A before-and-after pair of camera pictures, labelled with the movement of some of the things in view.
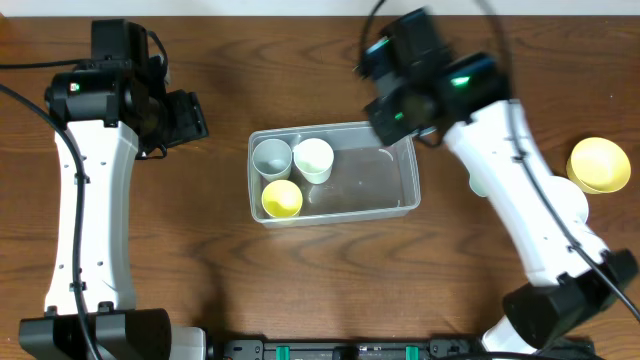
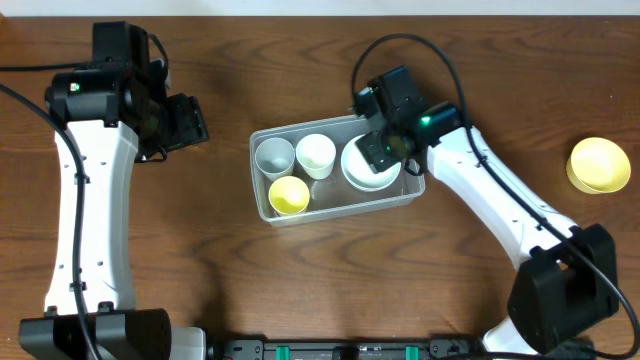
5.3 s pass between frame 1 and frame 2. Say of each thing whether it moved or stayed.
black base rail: stayed
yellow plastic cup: moved
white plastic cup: stayed
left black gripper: stayed
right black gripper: moved
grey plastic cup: stayed
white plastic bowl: moved
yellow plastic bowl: stayed
